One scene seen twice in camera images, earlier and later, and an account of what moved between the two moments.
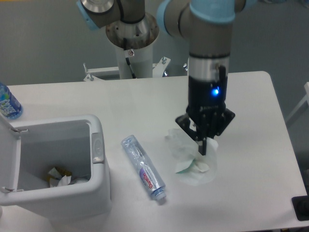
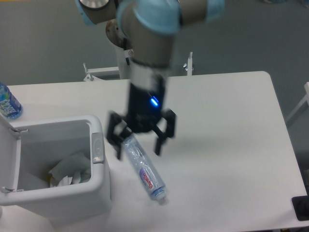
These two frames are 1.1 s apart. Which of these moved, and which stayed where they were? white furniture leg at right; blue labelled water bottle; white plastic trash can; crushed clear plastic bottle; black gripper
Moved: black gripper
Stayed: white plastic trash can; white furniture leg at right; blue labelled water bottle; crushed clear plastic bottle
